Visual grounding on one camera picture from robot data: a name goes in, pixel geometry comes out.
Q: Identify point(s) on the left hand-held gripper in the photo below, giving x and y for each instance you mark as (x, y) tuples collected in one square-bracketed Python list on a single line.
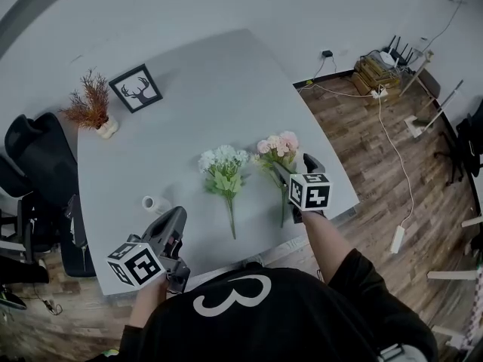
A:
[(137, 266)]

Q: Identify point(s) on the white green flower bouquet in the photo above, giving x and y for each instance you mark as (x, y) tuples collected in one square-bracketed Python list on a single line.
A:
[(224, 175)]

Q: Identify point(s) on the black framed deer picture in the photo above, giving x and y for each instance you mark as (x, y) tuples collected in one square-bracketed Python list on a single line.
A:
[(136, 88)]

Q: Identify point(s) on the wooden legged chair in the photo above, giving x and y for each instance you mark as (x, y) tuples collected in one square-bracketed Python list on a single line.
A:
[(430, 84)]

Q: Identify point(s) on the black mesh office chair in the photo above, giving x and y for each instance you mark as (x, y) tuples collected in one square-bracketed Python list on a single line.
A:
[(49, 157), (11, 175)]

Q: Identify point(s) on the rust plant in cream pot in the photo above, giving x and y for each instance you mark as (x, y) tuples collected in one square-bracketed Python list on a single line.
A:
[(90, 104)]

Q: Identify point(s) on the person's black shirt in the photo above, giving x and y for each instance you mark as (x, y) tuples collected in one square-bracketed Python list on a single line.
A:
[(283, 323)]

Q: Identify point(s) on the small white power strip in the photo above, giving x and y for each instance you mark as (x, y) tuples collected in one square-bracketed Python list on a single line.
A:
[(379, 92)]

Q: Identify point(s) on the person's right forearm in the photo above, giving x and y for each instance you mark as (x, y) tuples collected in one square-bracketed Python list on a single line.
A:
[(326, 240)]

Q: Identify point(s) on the person's left forearm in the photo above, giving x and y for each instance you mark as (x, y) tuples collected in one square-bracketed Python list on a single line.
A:
[(149, 304)]

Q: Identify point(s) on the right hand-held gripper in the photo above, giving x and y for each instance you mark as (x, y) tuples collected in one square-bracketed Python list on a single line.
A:
[(311, 192)]

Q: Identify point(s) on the long white power strip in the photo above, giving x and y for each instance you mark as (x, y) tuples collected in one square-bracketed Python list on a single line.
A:
[(397, 240)]

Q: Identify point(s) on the white router black antennas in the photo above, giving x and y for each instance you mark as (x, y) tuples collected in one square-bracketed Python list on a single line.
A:
[(394, 53)]

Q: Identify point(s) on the clear glass jar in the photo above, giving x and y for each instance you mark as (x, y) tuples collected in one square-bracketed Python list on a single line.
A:
[(71, 206)]

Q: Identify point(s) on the black swivel chair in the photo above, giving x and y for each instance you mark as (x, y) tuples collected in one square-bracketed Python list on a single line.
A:
[(468, 142)]

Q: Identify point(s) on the white ring with dark centre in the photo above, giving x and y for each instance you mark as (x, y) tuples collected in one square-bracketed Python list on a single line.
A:
[(158, 205)]

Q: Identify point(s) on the stack of cardboard boxes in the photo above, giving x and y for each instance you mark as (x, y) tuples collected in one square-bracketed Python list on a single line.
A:
[(371, 75)]

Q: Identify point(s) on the black wall adapter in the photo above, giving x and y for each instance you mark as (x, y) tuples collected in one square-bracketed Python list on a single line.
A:
[(327, 54)]

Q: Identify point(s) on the pink flower bouquet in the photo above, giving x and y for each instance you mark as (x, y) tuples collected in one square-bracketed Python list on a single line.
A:
[(279, 143)]

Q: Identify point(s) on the white block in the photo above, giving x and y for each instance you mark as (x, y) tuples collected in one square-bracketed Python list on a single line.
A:
[(413, 124)]

